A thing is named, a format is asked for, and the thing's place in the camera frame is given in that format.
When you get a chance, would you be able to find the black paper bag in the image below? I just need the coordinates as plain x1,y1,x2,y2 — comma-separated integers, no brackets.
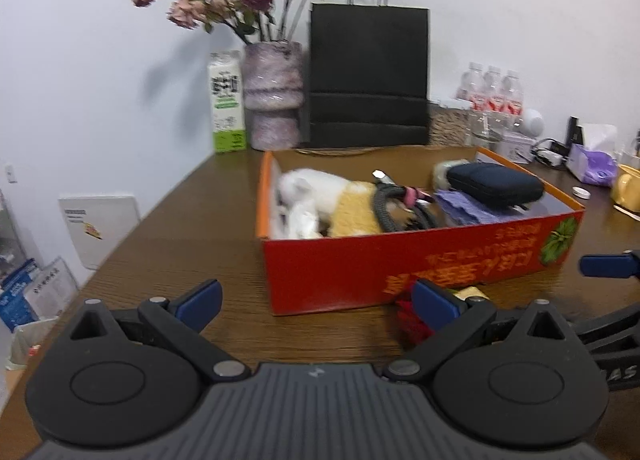
298,0,431,148

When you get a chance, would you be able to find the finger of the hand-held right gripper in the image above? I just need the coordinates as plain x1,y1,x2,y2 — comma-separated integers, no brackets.
579,249,640,281
572,302,640,357

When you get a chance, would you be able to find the purple speckled vase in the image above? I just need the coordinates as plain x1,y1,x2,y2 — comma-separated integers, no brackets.
242,41,305,151

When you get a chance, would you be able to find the wooden desktop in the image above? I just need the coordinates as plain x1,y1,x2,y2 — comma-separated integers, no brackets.
0,145,640,460

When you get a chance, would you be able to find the yellow and white plush toy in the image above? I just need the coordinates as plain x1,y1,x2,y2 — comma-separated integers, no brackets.
276,168,383,238

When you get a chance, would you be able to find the purple tissue pack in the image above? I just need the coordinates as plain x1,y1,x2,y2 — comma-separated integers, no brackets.
566,124,618,187

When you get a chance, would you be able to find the clear container of seeds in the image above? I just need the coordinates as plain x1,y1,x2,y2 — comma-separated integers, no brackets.
427,98,473,147

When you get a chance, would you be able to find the yellow mug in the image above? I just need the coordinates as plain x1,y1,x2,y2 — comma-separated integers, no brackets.
611,164,640,213

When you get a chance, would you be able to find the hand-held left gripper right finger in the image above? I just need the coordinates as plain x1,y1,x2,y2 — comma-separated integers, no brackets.
384,278,576,383

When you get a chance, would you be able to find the red and orange cardboard box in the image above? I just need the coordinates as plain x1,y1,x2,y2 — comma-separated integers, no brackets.
256,146,586,317

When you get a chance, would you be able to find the red artificial flower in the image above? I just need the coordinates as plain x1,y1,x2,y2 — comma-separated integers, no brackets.
394,296,436,347

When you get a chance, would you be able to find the black plug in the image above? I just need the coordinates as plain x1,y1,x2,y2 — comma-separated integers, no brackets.
566,116,585,147

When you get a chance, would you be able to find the white board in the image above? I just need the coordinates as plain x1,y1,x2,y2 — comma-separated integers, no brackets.
57,194,141,271

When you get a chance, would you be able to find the blue and white packet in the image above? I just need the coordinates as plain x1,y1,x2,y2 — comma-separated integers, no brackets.
0,260,42,331

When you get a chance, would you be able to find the green and white milk carton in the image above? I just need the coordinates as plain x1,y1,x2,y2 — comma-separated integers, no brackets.
207,50,247,155

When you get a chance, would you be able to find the white tissue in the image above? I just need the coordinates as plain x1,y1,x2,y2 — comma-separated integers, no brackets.
282,202,321,239

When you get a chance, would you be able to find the clear water bottle red label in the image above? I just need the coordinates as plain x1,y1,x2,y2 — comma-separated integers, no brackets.
501,70,525,115
456,62,487,111
481,66,504,113

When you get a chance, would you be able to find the black power cable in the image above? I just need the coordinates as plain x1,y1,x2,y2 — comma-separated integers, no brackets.
531,139,568,163

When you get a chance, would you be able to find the navy zip pouch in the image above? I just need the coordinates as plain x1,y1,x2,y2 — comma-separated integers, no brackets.
445,162,545,205

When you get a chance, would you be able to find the newspaper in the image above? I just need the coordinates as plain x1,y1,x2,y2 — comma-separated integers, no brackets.
25,257,79,321

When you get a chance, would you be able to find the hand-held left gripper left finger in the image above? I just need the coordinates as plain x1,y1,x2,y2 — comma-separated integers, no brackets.
65,279,251,383

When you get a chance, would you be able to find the black braided cable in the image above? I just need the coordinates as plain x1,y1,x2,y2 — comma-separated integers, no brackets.
371,169,436,231

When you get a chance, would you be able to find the silver tin box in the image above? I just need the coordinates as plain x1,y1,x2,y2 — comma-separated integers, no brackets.
497,132,536,165

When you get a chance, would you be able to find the purple cloth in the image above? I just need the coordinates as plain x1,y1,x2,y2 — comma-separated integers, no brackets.
434,190,526,227

